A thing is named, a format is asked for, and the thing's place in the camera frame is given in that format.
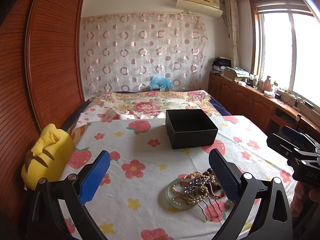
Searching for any beige patterned window curtain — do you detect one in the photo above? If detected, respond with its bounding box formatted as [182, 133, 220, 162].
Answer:
[225, 0, 240, 68]

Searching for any strawberry flower white bedsheet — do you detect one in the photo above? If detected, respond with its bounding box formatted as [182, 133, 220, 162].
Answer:
[62, 116, 296, 239]

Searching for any white wall air conditioner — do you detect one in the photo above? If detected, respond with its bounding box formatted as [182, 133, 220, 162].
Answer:
[176, 0, 223, 17]

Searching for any white power strip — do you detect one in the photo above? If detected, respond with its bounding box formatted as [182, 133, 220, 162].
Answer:
[276, 88, 315, 110]

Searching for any pink bottle on sill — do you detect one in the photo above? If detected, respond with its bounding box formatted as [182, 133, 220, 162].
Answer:
[262, 76, 272, 92]

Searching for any rhinestone hair comb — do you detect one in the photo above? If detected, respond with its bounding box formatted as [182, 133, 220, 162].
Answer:
[183, 176, 222, 221]

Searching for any dark clothes pile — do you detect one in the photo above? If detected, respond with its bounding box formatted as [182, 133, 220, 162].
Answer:
[211, 57, 232, 75]

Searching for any pearl bead necklace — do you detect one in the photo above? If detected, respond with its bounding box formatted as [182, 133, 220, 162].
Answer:
[171, 171, 209, 205]

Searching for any person's right hand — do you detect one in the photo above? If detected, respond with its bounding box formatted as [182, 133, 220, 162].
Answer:
[290, 181, 320, 217]

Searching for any cardboard box on cabinet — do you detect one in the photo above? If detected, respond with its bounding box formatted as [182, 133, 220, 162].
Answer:
[223, 67, 250, 82]

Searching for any floral beige blanket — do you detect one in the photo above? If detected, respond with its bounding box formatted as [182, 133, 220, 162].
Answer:
[75, 90, 221, 128]

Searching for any wooden sideboard cabinet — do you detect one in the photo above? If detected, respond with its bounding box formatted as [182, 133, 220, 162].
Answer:
[208, 74, 319, 141]

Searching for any pink circle sheer curtain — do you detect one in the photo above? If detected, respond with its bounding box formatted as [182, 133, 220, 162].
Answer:
[80, 12, 208, 94]

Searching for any window with white frame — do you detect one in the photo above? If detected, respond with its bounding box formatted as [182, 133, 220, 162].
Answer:
[249, 0, 319, 106]

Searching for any navy blue bed cover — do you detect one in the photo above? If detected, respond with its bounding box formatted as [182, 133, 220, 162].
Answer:
[209, 96, 231, 116]

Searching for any green jade bangle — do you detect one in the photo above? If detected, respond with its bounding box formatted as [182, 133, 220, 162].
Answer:
[165, 178, 199, 210]

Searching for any black square jewelry box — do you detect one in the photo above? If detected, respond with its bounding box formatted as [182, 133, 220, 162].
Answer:
[165, 109, 218, 150]

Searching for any brown wooden bead bracelet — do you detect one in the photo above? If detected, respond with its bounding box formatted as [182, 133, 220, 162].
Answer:
[202, 167, 222, 192]

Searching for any yellow plush toy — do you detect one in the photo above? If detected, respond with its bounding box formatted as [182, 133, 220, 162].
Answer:
[21, 124, 74, 190]

